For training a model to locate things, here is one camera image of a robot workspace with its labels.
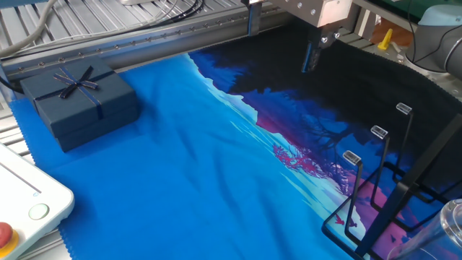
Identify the grey black Schunk gripper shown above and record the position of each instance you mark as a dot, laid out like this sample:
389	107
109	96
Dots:
310	9

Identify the yellow plastic cone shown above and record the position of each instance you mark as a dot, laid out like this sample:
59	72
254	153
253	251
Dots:
385	39

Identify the dark blue ribboned gift box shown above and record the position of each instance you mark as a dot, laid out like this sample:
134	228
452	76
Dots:
79	104

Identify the beige frame post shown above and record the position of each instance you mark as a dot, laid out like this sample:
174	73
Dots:
364	23

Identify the white teach pendant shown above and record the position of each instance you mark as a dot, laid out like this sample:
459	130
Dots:
21	195

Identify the black metal cup rack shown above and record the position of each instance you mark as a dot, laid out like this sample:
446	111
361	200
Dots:
406	191

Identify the silver UR5 robot arm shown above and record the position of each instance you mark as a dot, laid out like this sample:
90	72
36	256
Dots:
429	39

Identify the blue landscape printed cloth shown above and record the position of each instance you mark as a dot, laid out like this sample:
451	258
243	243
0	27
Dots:
180	162

